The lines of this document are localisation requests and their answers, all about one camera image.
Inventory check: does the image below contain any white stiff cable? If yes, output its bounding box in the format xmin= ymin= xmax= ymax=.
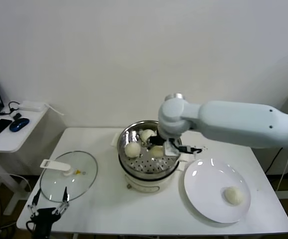
xmin=44 ymin=103 xmax=64 ymax=117

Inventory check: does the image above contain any white side table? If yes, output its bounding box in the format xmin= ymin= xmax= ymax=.
xmin=0 ymin=107 xmax=51 ymax=216

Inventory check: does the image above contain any glass lid with white handle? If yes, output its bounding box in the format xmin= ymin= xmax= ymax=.
xmin=39 ymin=150 xmax=99 ymax=203

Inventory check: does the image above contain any white round plate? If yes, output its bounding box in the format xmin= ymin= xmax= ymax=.
xmin=183 ymin=158 xmax=252 ymax=224

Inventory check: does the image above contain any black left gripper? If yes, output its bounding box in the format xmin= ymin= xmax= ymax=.
xmin=27 ymin=186 xmax=69 ymax=236

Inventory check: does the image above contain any white power box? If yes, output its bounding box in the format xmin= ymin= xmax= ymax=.
xmin=18 ymin=101 xmax=46 ymax=113

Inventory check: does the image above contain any white steamed baozi bun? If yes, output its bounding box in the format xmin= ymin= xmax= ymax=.
xmin=224 ymin=186 xmax=246 ymax=206
xmin=149 ymin=146 xmax=165 ymax=159
xmin=124 ymin=142 xmax=142 ymax=159
xmin=140 ymin=128 xmax=157 ymax=143

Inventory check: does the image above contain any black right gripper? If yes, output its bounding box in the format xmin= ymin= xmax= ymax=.
xmin=145 ymin=135 xmax=166 ymax=149

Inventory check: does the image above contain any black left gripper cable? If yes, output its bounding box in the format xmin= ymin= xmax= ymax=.
xmin=25 ymin=220 xmax=37 ymax=233

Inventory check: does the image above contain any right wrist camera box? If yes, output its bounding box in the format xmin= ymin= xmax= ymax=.
xmin=163 ymin=139 xmax=182 ymax=157

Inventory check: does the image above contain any cream electric cooker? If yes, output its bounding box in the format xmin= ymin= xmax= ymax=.
xmin=118 ymin=154 xmax=188 ymax=194

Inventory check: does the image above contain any blue computer mouse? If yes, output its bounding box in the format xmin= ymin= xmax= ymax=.
xmin=8 ymin=118 xmax=30 ymax=132

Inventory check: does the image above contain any black looped cable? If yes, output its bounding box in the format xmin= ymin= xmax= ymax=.
xmin=0 ymin=101 xmax=20 ymax=117

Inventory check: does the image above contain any white floor cable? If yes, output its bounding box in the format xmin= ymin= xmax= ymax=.
xmin=9 ymin=173 xmax=32 ymax=192

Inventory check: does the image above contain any stainless steel steamer basket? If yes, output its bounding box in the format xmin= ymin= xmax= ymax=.
xmin=110 ymin=120 xmax=191 ymax=175

